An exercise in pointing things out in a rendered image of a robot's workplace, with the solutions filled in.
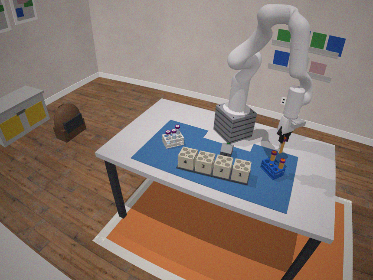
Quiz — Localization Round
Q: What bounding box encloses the white tube rack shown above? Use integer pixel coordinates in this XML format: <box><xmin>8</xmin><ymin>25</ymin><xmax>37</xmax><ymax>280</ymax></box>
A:
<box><xmin>162</xmin><ymin>132</ymin><xmax>184</xmax><ymax>149</ymax></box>

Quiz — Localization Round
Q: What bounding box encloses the blue tube rack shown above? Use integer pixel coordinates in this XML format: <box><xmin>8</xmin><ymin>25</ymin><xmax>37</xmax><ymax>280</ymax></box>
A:
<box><xmin>261</xmin><ymin>157</ymin><xmax>285</xmax><ymax>180</ymax></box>

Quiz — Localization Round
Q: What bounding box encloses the beige bucket adapter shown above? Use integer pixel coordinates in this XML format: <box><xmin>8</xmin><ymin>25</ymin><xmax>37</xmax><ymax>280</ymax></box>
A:
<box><xmin>178</xmin><ymin>147</ymin><xmax>198</xmax><ymax>170</ymax></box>
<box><xmin>213</xmin><ymin>154</ymin><xmax>233</xmax><ymax>179</ymax></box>
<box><xmin>231</xmin><ymin>158</ymin><xmax>252</xmax><ymax>183</ymax></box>
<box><xmin>195</xmin><ymin>150</ymin><xmax>216</xmax><ymax>174</ymax></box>

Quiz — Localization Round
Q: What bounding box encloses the blue flat mat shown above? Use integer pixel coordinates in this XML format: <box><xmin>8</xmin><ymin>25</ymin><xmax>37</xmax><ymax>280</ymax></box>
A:
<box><xmin>131</xmin><ymin>120</ymin><xmax>298</xmax><ymax>214</ymax></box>

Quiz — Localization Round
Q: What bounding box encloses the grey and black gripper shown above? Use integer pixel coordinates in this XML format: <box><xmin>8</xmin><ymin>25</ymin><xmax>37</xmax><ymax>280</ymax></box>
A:
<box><xmin>277</xmin><ymin>115</ymin><xmax>295</xmax><ymax>143</ymax></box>

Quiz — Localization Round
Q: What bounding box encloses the sample tube with purple cap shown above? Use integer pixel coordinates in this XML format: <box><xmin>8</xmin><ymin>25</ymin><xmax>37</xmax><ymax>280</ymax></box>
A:
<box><xmin>270</xmin><ymin>150</ymin><xmax>277</xmax><ymax>161</ymax></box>
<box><xmin>278</xmin><ymin>137</ymin><xmax>287</xmax><ymax>154</ymax></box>
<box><xmin>278</xmin><ymin>158</ymin><xmax>286</xmax><ymax>169</ymax></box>

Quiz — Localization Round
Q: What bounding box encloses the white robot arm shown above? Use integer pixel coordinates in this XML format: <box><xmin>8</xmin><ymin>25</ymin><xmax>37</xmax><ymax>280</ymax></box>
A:
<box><xmin>223</xmin><ymin>4</ymin><xmax>313</xmax><ymax>129</ymax></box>

